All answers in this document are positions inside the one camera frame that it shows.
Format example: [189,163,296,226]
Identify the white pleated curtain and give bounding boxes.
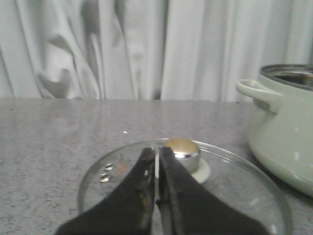
[0,0,313,101]

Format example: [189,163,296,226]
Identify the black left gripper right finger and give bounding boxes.
[157,147,268,235]

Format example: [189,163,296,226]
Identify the pale green electric cooking pot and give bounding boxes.
[236,64,313,196]

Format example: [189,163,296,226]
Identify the glass pot lid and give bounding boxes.
[77,139,293,235]

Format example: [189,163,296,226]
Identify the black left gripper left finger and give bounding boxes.
[56,148,156,235]

